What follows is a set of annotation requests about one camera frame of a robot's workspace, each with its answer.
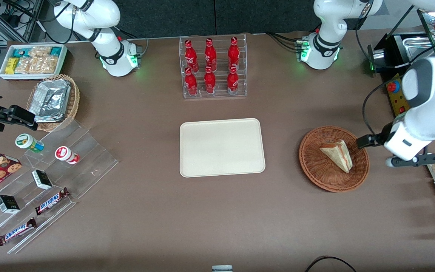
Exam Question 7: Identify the black food warmer cabinet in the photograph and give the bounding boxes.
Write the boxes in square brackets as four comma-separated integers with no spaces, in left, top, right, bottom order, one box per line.
[367,8,435,133]

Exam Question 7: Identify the clear bag of biscuits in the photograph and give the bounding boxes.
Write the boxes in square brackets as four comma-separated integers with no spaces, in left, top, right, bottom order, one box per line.
[29,46,52,59]
[29,56,59,74]
[14,57,31,74]

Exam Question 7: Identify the beige plastic tray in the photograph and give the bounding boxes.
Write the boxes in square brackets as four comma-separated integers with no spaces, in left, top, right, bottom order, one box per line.
[179,118,266,178]

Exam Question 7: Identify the black right base cables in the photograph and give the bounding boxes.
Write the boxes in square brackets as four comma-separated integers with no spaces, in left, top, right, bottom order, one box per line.
[112,25,149,57]

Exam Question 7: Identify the black base cables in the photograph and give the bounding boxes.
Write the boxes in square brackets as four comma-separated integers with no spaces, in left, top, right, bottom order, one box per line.
[266,31,303,52]
[112,25,149,57]

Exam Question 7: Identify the green cap yogurt bottle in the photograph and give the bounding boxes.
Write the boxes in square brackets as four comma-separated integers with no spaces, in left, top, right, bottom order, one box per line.
[15,133,45,154]

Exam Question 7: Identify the red cap yogurt bottle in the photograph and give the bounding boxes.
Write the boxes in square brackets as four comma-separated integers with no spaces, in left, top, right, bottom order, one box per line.
[54,145,80,165]

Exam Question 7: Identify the small oval wicker basket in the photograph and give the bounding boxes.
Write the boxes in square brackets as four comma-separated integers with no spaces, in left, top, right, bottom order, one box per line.
[26,74,81,132]

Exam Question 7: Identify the black left base cables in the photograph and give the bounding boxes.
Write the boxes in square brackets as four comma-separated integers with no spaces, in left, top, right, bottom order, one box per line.
[266,31,303,52]

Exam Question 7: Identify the snickers chocolate bar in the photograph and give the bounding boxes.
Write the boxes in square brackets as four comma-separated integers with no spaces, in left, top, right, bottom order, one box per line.
[0,218,38,247]
[34,187,71,216]

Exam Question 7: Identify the white rectangular snack bin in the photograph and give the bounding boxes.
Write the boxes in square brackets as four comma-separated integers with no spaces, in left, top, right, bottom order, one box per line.
[0,43,68,82]

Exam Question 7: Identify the triangle sandwich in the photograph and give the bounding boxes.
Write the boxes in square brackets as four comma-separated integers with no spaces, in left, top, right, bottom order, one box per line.
[319,139,353,174]

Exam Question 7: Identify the silver foil container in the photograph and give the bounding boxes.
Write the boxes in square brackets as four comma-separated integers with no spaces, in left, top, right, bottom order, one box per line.
[28,78,71,124]

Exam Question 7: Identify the large round wicker basket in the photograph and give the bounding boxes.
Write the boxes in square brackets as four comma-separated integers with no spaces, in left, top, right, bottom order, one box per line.
[299,126,370,193]

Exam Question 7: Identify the stainless steel pan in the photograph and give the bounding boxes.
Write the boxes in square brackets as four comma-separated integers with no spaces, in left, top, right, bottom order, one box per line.
[403,35,435,63]

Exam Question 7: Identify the clear acrylic stepped display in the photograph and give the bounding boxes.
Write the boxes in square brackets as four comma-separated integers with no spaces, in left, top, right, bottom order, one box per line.
[0,119,119,255]

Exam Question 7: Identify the red cola bottle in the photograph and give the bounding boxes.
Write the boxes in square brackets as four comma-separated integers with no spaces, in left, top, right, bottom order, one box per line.
[204,66,217,94]
[184,39,198,73]
[228,36,240,71]
[204,38,218,72]
[227,66,239,95]
[185,67,198,96]

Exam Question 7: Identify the aluminium frame shelf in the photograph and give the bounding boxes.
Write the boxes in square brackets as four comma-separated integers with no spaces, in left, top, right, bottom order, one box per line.
[0,0,46,44]

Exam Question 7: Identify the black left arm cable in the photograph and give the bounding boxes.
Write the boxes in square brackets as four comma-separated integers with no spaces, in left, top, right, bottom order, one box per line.
[355,15,435,137]

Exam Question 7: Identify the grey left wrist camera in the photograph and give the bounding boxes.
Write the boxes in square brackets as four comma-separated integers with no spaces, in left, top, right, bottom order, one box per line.
[386,153,435,168]

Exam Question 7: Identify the yellow snack pack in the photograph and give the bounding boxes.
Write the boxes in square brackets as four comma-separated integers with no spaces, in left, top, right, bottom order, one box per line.
[5,57,20,75]

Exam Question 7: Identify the clear acrylic bottle rack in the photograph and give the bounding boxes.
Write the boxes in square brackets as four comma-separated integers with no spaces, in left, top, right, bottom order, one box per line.
[179,34,248,99]

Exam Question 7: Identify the black floor cable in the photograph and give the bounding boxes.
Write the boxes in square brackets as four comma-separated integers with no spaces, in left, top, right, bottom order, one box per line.
[304,256,358,272]

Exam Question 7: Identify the small black box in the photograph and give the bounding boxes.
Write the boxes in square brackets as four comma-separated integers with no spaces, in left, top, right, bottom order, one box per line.
[31,169,53,190]
[0,195,21,215]

